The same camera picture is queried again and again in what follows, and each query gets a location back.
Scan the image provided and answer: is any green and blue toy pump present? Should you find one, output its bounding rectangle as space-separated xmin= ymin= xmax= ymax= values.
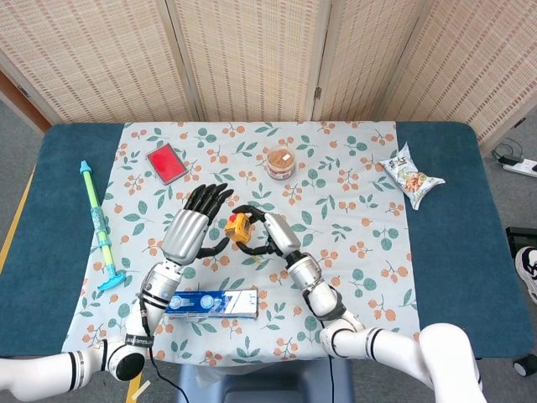
xmin=79 ymin=160 xmax=128 ymax=292

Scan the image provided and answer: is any clear jar with brown snack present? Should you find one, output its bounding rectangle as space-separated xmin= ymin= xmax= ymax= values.
xmin=266 ymin=146 xmax=296 ymax=181

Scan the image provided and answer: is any blue toothpaste box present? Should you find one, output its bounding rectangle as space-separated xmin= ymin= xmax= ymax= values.
xmin=164 ymin=287 xmax=259 ymax=321

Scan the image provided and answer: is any yellow tape measure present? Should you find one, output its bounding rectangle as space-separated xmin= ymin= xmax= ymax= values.
xmin=224 ymin=212 xmax=254 ymax=244

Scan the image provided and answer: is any white snack bag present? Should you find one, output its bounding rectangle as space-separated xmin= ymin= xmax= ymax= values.
xmin=378 ymin=142 xmax=446 ymax=212

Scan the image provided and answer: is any woven folding screen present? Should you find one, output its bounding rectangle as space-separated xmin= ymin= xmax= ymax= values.
xmin=0 ymin=0 xmax=537 ymax=146

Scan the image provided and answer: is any black and white sneaker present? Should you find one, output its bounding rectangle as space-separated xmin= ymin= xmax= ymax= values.
xmin=514 ymin=246 xmax=537 ymax=303

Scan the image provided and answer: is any floral tablecloth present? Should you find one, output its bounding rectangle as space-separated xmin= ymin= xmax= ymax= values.
xmin=60 ymin=121 xmax=423 ymax=369

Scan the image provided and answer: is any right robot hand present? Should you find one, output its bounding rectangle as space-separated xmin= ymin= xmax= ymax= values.
xmin=232 ymin=204 xmax=303 ymax=259

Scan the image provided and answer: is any white power strip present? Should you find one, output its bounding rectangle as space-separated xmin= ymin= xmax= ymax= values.
xmin=502 ymin=159 xmax=537 ymax=179

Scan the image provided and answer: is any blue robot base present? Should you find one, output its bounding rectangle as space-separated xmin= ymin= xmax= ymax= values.
xmin=175 ymin=359 xmax=356 ymax=403

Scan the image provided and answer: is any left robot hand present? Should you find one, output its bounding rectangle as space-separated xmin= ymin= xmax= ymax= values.
xmin=160 ymin=182 xmax=235 ymax=266

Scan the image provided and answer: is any black caster base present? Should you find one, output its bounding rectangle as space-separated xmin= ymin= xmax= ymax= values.
xmin=505 ymin=226 xmax=537 ymax=261

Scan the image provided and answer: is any red tablet with grey frame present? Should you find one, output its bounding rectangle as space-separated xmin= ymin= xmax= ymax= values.
xmin=146 ymin=142 xmax=188 ymax=186

